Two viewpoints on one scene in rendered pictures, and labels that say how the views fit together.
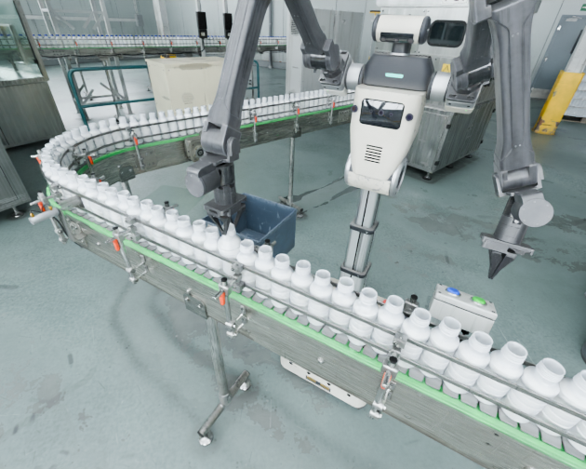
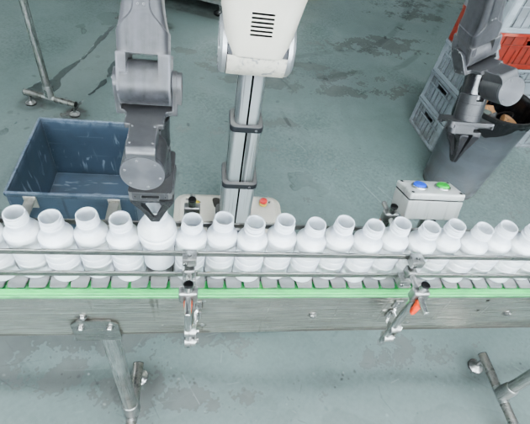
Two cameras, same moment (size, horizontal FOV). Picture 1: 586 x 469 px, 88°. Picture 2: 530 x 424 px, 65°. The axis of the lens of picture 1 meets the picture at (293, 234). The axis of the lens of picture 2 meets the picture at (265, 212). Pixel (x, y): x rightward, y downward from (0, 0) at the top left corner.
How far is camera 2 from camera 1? 0.43 m
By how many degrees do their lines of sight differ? 33
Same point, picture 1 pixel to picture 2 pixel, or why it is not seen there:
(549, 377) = not seen: outside the picture
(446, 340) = (453, 242)
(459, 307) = (433, 200)
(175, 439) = not seen: outside the picture
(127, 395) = not seen: outside the picture
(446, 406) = (450, 298)
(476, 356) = (481, 246)
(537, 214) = (512, 92)
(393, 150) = (291, 16)
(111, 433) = not seen: outside the picture
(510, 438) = (498, 298)
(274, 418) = (198, 391)
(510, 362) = (506, 240)
